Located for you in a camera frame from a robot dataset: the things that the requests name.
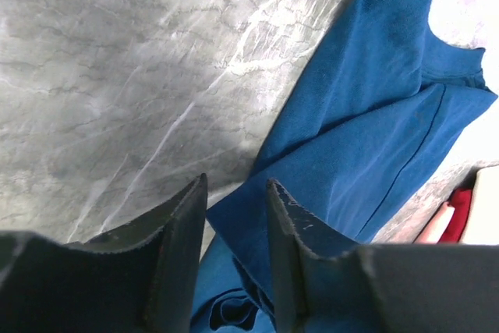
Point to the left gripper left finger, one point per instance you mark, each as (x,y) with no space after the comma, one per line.
(138,277)

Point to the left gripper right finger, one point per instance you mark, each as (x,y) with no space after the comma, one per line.
(325,282)

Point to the blue t-shirt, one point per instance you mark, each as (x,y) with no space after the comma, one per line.
(374,113)

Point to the folded pink t-shirt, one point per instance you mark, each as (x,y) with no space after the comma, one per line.
(436,226)

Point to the folded red t-shirt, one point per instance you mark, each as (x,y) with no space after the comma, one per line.
(460,200)

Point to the folded white t-shirt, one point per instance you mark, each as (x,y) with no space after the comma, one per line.
(482,224)

